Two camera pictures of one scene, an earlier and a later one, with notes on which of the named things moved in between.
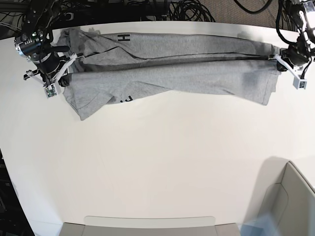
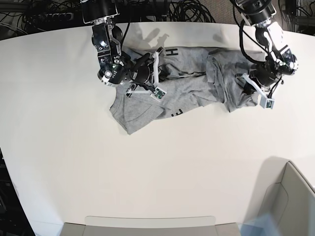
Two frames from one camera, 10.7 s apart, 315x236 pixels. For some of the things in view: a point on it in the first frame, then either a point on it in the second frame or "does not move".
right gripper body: [292, 53] -> [266, 73]
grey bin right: [282, 193] does not move
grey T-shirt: [110, 65] -> [191, 77]
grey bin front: [196, 225] does not move
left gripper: [48, 62] -> [143, 66]
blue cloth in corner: [263, 225] does not move
